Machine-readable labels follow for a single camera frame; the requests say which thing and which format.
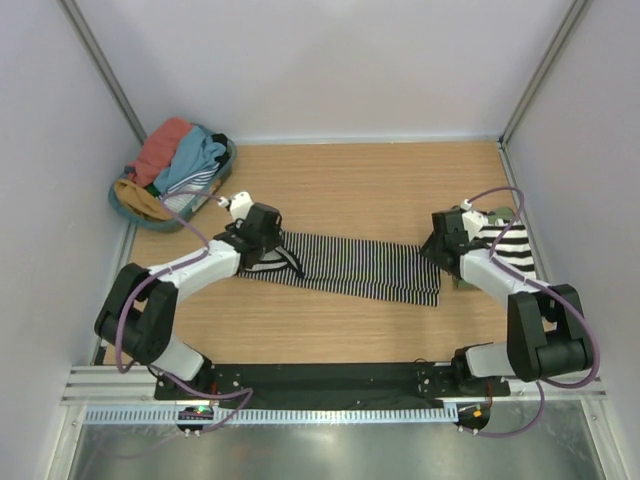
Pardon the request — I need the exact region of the thin striped black tank top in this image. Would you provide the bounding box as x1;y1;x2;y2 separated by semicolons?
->
238;231;441;307

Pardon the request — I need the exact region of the white striped garment in basket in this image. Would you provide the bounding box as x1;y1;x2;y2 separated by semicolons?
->
161;168;218;214

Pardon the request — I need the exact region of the teal laundry basket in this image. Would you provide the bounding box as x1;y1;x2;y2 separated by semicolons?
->
108;137;236;232

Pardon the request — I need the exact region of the olive green folded tank top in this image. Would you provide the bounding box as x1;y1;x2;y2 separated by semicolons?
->
452;206;515;291

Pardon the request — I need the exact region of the wide striped folded tank top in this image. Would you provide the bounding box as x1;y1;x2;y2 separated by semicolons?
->
475;211;537;279

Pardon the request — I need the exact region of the mustard brown garment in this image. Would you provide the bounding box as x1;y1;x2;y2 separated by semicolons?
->
113;179;172;222

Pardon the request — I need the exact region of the coral red garment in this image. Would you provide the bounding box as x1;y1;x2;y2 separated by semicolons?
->
125;117;193;187

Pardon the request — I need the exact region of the slotted white cable duct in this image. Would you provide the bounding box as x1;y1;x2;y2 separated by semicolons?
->
84;404;458;426

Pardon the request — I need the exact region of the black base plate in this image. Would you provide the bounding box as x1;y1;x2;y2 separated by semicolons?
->
153;362;512;402

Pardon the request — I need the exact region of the aluminium frame rail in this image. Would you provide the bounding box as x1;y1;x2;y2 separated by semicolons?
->
60;362;609;406

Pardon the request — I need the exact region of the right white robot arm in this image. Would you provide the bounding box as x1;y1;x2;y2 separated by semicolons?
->
420;207;597;396

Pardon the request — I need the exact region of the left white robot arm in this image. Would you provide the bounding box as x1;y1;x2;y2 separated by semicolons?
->
94;192;282;400

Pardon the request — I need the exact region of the light blue garment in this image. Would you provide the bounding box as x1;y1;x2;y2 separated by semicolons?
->
153;124;228;195

